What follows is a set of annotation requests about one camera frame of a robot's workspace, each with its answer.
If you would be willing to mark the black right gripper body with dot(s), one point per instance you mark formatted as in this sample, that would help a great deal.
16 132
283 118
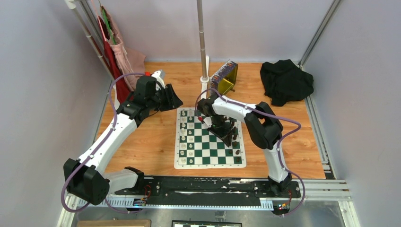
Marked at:
220 128

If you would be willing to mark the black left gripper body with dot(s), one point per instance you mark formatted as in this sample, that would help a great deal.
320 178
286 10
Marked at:
156 102

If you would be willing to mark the decorated gold tin box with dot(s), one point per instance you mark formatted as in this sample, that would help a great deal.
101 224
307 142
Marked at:
224 79

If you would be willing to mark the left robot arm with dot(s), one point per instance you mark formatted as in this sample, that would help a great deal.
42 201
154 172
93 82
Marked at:
85 177

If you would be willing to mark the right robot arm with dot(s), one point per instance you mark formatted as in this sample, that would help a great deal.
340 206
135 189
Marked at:
263 126

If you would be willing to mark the green white chess board mat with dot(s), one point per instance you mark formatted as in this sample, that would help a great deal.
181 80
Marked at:
208 151

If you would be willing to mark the red cloth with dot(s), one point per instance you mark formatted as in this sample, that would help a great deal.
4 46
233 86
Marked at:
121 86

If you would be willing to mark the pink cloth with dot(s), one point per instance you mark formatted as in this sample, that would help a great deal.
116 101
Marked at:
129 61

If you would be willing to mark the white stand base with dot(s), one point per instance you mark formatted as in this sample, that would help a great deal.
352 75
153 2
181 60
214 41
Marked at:
205 79

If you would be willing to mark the metal stand pole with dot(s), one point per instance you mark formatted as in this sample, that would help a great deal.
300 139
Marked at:
201 34

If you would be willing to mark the black cloth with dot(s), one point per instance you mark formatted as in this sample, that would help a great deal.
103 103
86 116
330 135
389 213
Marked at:
285 82

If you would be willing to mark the white clothes rack pole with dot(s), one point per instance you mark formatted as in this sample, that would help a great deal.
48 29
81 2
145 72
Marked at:
86 18

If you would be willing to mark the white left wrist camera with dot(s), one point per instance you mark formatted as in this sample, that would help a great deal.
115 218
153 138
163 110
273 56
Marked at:
159 75

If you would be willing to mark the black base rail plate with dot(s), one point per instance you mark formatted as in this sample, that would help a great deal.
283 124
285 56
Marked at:
210 191

